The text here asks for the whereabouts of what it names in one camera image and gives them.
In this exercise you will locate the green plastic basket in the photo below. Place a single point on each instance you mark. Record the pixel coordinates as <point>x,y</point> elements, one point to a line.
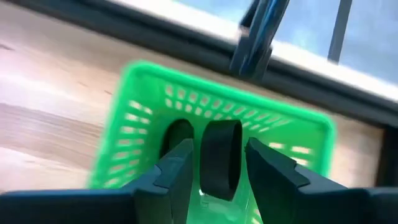
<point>146,81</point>

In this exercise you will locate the black frame clamp post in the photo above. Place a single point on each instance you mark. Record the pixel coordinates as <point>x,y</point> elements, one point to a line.
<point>255,46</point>

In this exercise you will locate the black aluminium table frame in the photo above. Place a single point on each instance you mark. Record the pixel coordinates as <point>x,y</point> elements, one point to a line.
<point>186,43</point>

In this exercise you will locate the black wide rubber band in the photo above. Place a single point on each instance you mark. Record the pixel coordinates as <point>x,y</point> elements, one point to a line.
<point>217,168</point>
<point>178,133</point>

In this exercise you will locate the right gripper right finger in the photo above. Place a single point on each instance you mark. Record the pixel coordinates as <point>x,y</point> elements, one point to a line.
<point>273,177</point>

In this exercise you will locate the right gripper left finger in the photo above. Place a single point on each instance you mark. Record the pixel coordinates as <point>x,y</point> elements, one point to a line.
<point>174,174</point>

